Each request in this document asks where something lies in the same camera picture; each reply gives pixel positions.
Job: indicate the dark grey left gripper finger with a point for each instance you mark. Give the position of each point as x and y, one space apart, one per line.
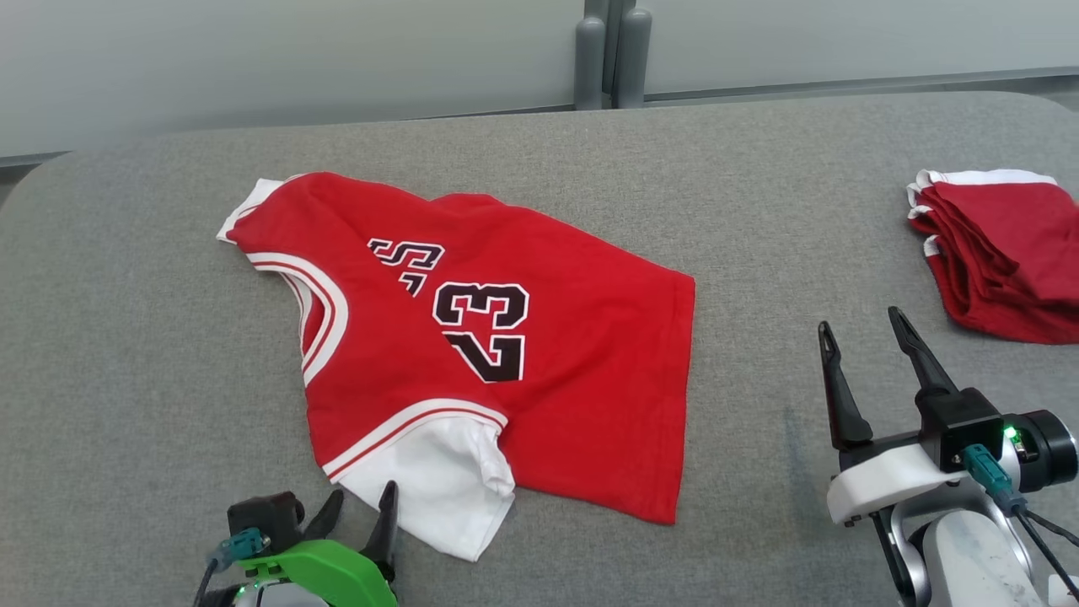
384 531
324 521

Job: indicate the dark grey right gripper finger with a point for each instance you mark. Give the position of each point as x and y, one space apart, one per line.
847 413
923 367

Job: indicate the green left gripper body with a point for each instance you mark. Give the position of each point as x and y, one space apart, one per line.
337 573

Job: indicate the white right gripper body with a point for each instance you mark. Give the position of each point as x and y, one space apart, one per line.
877 485

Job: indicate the red shorts with white stripe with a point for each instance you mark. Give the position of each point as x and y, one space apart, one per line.
1011 253

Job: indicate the red basketball jersey white sleeves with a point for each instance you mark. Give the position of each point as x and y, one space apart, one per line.
590 354

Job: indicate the grey fabric sofa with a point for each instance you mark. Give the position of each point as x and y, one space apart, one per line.
126 337

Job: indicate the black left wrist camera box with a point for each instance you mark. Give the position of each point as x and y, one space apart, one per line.
265 518

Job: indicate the teal left camera connector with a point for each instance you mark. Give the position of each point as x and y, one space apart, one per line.
238 546

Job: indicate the teal camera connector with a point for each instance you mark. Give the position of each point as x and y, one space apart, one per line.
990 476
238 546

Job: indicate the teal right camera connector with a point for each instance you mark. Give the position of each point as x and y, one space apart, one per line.
990 476

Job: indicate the grey partition post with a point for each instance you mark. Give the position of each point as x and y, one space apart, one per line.
614 59

